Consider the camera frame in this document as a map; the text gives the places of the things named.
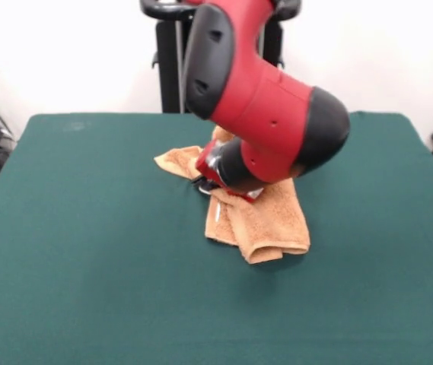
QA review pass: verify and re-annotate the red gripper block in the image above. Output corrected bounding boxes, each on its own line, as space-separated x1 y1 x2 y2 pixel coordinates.
189 139 267 203

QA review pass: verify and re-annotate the tan terry towel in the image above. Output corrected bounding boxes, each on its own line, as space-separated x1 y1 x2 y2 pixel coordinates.
153 127 311 265

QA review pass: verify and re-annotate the dark green table cloth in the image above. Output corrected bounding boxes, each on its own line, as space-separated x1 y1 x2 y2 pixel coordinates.
0 111 433 365

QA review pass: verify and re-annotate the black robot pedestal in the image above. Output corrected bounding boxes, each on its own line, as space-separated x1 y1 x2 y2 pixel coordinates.
138 0 301 114

